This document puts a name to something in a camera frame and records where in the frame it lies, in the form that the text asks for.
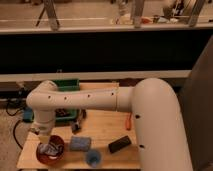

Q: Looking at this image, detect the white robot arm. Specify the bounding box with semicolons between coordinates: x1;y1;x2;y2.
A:
26;78;193;171

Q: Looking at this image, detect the dark marker pen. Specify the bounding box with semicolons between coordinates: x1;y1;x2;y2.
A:
82;110;87;119

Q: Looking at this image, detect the orange carrot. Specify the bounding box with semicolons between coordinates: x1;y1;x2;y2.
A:
125;113;132;131

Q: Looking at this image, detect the green plastic tray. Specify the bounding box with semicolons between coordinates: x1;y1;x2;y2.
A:
54;79;80;122

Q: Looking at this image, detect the dark grapes bunch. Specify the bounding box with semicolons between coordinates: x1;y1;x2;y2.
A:
55;109;70;117

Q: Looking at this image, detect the black rectangular block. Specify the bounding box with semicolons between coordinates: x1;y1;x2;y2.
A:
108;136;131;153

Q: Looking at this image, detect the blue sponge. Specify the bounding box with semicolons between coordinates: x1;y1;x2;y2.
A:
69;136;91;151

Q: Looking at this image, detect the blue plastic cup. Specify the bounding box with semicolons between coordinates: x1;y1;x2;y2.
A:
85;149;101;168

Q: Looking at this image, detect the blue power box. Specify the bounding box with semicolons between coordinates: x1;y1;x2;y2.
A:
22;107;34;123

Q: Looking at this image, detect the crumpled grey cloth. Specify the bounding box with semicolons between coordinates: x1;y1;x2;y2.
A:
38;143;63;157

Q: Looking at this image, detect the black cable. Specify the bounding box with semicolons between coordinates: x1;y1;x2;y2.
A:
4;89;28;150

